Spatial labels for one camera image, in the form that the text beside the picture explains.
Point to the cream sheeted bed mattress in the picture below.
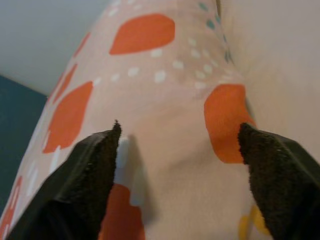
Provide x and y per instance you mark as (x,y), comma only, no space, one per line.
(280,62)

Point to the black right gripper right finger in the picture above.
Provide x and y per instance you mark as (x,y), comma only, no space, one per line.
(282,187)

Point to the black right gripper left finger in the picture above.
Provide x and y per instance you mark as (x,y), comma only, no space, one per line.
(82,187)

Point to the teal padded headboard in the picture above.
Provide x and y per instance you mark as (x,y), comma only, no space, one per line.
(17,130)

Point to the pink pillow with orange print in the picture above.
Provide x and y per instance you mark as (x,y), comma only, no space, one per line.
(162,112)

